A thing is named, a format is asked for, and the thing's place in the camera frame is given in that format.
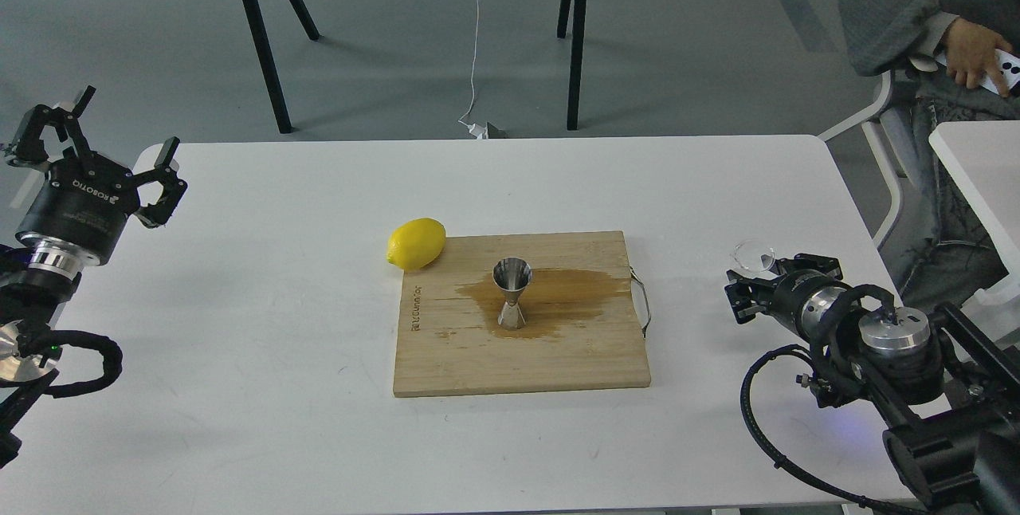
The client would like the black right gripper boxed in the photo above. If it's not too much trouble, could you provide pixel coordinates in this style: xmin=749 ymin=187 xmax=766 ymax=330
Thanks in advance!
xmin=724 ymin=254 xmax=845 ymax=340

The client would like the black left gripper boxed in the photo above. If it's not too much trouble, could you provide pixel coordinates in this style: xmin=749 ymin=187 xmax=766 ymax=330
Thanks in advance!
xmin=2 ymin=85 xmax=188 ymax=265

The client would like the clear plastic measuring cup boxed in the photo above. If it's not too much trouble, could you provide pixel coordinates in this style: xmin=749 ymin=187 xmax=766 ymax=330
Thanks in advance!
xmin=730 ymin=238 xmax=776 ymax=277

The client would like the steel double jigger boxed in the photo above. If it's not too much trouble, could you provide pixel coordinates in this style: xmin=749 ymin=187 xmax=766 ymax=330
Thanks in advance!
xmin=492 ymin=257 xmax=533 ymax=331

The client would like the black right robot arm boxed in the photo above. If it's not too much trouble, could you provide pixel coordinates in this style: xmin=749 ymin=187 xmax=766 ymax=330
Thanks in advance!
xmin=725 ymin=254 xmax=1019 ymax=514

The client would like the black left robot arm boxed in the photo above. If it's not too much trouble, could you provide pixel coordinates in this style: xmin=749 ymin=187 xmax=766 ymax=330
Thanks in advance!
xmin=1 ymin=86 xmax=188 ymax=464

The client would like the person's bare hand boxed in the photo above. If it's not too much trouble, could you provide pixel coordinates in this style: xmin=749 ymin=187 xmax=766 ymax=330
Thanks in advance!
xmin=940 ymin=17 xmax=1014 ymax=98

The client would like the white chair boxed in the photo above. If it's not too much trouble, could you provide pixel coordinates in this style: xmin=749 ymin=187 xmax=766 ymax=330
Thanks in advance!
xmin=818 ymin=69 xmax=922 ymax=250

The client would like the wooden cutting board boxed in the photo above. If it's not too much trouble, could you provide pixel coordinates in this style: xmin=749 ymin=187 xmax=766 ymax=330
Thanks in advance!
xmin=392 ymin=230 xmax=651 ymax=398

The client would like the white side table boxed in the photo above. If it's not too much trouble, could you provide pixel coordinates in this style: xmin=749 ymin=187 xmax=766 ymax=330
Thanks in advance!
xmin=929 ymin=120 xmax=1019 ymax=276

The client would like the white remote controller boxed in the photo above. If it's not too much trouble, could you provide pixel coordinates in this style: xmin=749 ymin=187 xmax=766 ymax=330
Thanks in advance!
xmin=980 ymin=49 xmax=1019 ymax=96

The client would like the seated person in grey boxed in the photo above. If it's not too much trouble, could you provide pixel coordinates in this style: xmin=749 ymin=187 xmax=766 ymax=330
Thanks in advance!
xmin=838 ymin=0 xmax=1019 ymax=312

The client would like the yellow lemon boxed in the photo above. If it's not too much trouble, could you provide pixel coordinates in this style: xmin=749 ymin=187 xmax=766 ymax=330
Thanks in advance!
xmin=386 ymin=218 xmax=447 ymax=272

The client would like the white hanging cable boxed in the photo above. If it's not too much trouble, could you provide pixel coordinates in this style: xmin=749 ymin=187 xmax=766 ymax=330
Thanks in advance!
xmin=457 ymin=0 xmax=488 ymax=139

